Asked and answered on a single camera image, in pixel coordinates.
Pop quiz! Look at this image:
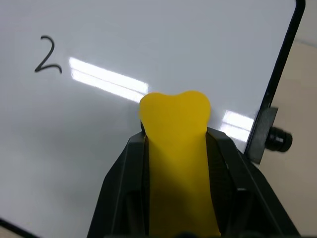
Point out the black framed whiteboard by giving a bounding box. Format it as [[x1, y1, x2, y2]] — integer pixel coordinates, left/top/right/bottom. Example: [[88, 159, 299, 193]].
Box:
[[0, 0, 307, 238]]

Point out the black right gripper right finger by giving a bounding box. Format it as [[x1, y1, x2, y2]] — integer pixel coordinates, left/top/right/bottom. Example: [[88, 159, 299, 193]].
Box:
[[205, 126, 302, 238]]

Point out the yellow eraser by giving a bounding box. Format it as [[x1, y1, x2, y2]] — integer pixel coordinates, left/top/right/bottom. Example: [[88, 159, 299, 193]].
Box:
[[138, 90, 221, 238]]

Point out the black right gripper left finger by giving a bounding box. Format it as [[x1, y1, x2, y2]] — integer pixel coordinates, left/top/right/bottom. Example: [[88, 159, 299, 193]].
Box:
[[87, 120, 151, 238]]

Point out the black stand knob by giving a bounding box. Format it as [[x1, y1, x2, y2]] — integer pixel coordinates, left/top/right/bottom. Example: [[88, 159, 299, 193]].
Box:
[[266, 126, 293, 153]]

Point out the black whiteboard stand bracket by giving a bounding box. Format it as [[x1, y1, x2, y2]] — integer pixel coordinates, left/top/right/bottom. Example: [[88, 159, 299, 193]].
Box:
[[247, 106, 279, 168]]

